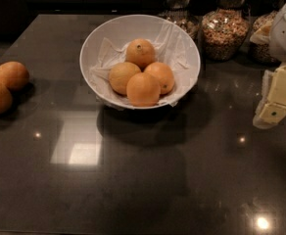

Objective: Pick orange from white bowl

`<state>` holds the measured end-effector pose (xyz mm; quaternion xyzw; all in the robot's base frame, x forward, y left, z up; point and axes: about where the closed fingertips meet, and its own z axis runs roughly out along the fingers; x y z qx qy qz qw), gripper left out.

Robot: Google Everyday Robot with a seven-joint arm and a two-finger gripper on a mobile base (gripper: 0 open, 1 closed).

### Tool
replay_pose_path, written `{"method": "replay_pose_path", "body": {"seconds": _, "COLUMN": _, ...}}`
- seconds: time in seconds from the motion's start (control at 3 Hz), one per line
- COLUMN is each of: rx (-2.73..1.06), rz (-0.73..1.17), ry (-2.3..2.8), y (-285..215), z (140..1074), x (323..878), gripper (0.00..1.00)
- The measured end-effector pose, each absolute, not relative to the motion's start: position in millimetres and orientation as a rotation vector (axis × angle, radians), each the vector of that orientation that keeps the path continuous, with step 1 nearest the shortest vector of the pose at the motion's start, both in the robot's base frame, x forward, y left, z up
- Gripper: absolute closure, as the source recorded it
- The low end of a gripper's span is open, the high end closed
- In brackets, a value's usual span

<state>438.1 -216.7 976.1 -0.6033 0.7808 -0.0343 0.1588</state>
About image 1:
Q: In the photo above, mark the glass grain jar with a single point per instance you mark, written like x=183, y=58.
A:
x=260, y=53
x=225, y=29
x=177, y=12

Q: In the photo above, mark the white bowl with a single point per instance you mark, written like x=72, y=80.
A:
x=117, y=30

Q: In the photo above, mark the left glass grain jar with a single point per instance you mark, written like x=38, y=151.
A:
x=177, y=12

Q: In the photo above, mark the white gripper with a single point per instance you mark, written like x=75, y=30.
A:
x=272, y=109

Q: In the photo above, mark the right glass grain jar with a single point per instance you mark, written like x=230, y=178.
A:
x=260, y=53

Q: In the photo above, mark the white paper napkin liner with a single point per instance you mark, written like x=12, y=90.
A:
x=174, y=48

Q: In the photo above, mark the middle glass grain jar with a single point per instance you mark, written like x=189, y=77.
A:
x=225, y=29

